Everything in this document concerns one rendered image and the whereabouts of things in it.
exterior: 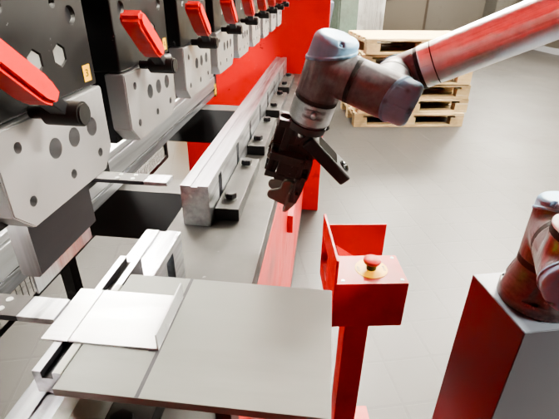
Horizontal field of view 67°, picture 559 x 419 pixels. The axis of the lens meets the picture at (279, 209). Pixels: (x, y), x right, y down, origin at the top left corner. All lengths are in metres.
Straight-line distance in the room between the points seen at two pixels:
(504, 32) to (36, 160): 0.68
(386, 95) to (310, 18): 1.83
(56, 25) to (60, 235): 0.19
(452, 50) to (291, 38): 1.78
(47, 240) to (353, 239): 0.79
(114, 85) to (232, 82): 2.12
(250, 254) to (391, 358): 1.15
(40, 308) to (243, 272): 0.35
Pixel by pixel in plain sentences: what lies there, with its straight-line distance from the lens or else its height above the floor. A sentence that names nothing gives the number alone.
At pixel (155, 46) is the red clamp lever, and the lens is 0.48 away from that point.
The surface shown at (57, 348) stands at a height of 1.00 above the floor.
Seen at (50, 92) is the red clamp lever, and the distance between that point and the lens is 0.32.
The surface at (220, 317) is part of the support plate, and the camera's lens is 0.51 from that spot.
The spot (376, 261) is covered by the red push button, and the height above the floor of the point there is 0.81.
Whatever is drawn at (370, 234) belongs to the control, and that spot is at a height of 0.78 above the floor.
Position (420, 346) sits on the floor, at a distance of 1.96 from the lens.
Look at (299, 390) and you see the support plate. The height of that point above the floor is 1.00.
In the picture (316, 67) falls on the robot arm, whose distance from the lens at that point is 0.70.
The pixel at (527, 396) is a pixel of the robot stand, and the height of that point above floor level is 0.59.
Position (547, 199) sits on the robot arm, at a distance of 0.90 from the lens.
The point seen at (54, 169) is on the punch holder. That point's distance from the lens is 0.39.
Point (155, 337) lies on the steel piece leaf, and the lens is 0.47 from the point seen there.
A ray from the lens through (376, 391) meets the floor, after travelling 1.76.
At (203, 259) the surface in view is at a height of 0.87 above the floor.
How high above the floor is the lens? 1.34
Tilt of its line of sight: 28 degrees down
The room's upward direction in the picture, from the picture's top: 1 degrees clockwise
